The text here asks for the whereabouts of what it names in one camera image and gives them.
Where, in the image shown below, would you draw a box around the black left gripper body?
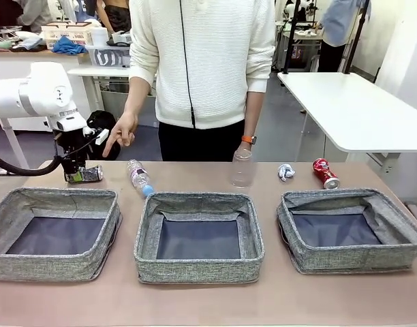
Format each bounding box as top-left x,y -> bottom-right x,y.
55,126 -> 94,161

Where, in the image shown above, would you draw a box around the black crushed drink can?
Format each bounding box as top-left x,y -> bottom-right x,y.
84,165 -> 104,183

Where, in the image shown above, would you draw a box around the blue-capped plastic water bottle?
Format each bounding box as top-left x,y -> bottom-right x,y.
127,159 -> 155,198

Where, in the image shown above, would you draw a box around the clear plastic cup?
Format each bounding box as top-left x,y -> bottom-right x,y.
230,149 -> 253,189

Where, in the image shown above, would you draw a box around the white paper ball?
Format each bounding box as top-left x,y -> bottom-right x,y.
278,163 -> 296,182

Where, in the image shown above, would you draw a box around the red crushed drink can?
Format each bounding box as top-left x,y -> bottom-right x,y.
313,158 -> 341,190

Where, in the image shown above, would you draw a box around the person's left forearm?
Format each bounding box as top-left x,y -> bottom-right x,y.
244,91 -> 266,139

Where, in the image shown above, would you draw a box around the person's right forearm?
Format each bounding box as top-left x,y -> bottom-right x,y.
121,76 -> 151,119

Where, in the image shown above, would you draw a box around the person's right hand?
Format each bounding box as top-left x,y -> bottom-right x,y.
102,112 -> 140,158

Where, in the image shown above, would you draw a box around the black backpack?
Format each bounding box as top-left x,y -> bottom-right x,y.
87,110 -> 121,161

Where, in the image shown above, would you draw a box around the small white height-adjustable table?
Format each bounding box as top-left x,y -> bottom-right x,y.
0,117 -> 27,176

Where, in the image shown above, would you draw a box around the white background desk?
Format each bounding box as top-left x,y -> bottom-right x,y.
67,65 -> 138,113

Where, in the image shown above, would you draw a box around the clear patterned storage bin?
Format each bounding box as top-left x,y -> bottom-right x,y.
85,44 -> 132,67

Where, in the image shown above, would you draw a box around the wood-topped white desk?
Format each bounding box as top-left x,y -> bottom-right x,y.
0,47 -> 90,132

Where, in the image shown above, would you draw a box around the blue crumpled cloth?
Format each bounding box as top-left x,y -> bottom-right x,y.
51,35 -> 89,55

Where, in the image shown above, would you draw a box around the grey fabric basket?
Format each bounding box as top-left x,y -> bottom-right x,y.
134,191 -> 265,284
276,188 -> 417,275
0,187 -> 123,282

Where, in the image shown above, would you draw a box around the cream plastic crate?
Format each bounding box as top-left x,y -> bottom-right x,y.
41,20 -> 93,50

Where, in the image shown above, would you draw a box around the pale folded cloth pile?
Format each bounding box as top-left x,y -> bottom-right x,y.
16,32 -> 48,50

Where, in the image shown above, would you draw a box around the white cylindrical container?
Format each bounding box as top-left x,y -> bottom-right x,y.
91,26 -> 109,47

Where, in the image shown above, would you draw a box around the black white small device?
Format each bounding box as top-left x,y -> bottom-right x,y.
108,29 -> 133,47

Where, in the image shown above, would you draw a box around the black trousers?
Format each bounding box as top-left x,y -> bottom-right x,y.
157,119 -> 247,162

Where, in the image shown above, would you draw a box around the background person dark top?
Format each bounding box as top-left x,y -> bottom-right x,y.
95,0 -> 132,33

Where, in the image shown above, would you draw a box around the white knit sweater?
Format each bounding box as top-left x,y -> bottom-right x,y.
128,0 -> 277,130

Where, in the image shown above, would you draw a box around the black stand pole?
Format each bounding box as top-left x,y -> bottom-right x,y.
343,0 -> 372,75
282,0 -> 302,75

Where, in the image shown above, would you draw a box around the background work table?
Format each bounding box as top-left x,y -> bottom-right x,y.
275,20 -> 324,72

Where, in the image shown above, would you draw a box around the large white table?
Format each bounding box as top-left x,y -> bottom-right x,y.
277,71 -> 417,171

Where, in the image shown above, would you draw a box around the background person blue shirt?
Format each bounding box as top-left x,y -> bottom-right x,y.
317,0 -> 358,73

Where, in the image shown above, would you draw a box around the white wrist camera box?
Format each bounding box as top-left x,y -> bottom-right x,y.
82,126 -> 110,146

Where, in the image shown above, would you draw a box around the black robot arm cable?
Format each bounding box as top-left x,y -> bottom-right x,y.
0,149 -> 65,176

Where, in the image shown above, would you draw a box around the thin black cord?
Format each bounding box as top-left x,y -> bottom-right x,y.
179,0 -> 198,129

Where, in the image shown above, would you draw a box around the metal wire rack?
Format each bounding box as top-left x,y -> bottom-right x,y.
0,26 -> 25,44

